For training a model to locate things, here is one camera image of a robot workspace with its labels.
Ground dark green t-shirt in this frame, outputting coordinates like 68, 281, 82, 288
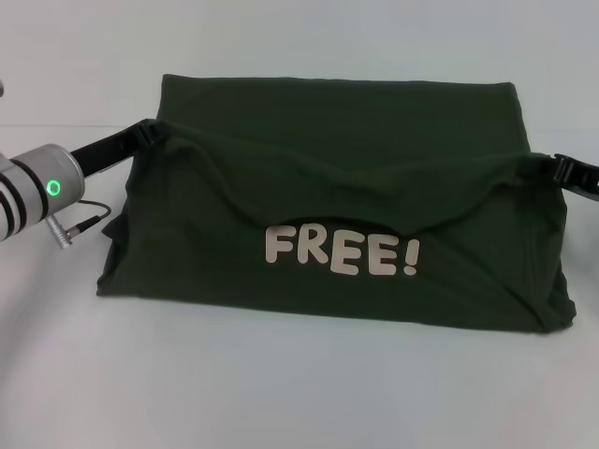
95, 72, 578, 335

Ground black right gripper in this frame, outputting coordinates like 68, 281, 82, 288
536, 152, 599, 204

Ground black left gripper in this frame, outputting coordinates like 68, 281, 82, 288
69, 118, 164, 180

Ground left arm cable with plug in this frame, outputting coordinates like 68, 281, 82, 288
45, 198, 114, 251

